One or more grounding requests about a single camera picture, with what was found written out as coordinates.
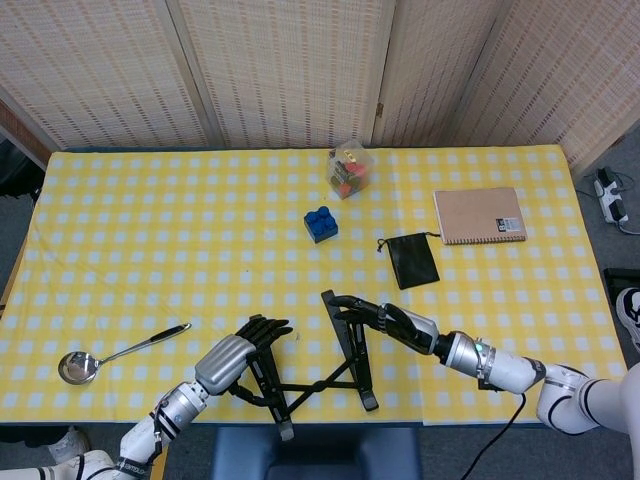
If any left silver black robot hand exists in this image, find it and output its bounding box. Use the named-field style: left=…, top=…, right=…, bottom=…
left=193, top=314, right=295, bottom=407

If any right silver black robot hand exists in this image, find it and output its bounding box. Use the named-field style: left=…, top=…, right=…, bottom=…
left=330, top=294, right=444, bottom=357

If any black folding laptop stand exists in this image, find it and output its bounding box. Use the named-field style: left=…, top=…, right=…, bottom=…
left=232, top=288, right=381, bottom=442

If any kraft spiral notebook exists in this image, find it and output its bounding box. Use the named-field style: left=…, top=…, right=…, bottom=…
left=432, top=187, right=529, bottom=246

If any dark blue padded seat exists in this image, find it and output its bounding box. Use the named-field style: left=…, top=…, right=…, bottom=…
left=208, top=427, right=424, bottom=480

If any blue toy building block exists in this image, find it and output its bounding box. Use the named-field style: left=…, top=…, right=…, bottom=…
left=303, top=205, right=340, bottom=245

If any yellow checked tablecloth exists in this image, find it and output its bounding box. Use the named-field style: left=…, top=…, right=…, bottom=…
left=0, top=146, right=629, bottom=426

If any black flat floor object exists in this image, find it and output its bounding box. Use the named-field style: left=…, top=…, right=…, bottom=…
left=602, top=268, right=640, bottom=291

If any white power strip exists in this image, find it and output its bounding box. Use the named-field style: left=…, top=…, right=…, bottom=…
left=593, top=168, right=632, bottom=225

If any beige woven folding screen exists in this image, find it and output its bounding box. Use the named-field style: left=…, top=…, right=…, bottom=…
left=0, top=0, right=640, bottom=171

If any dark bag behind table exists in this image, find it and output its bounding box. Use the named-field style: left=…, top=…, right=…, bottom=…
left=0, top=137, right=46, bottom=201

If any black drawstring pouch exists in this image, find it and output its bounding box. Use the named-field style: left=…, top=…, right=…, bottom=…
left=377, top=232, right=442, bottom=291

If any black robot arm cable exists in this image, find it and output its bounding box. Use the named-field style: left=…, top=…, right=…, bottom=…
left=462, top=392, right=527, bottom=480

